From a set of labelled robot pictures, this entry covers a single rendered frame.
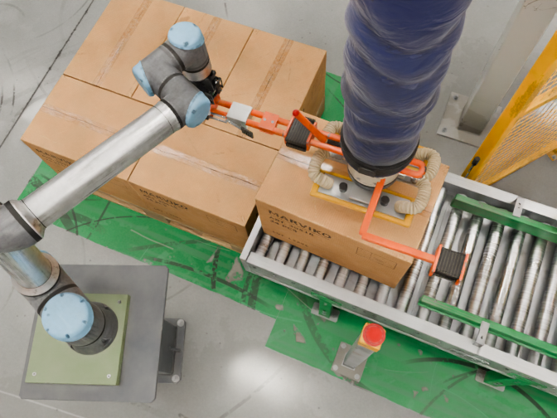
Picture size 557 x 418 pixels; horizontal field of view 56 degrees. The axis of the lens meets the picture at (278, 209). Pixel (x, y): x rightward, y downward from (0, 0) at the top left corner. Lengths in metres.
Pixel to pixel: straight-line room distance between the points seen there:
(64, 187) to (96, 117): 1.41
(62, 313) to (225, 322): 1.12
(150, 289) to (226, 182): 0.62
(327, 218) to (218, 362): 1.16
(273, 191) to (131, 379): 0.85
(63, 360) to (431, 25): 1.66
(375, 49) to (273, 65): 1.63
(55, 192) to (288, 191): 0.87
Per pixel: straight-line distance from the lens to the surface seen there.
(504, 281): 2.33
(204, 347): 2.75
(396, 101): 1.17
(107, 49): 2.91
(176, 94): 1.39
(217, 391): 2.72
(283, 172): 1.91
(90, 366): 2.05
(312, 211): 1.85
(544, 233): 2.38
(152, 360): 2.02
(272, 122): 1.69
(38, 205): 1.32
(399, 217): 1.69
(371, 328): 1.67
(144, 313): 2.06
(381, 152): 1.41
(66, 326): 1.82
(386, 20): 0.98
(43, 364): 2.11
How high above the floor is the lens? 2.68
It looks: 69 degrees down
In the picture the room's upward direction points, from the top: 9 degrees counter-clockwise
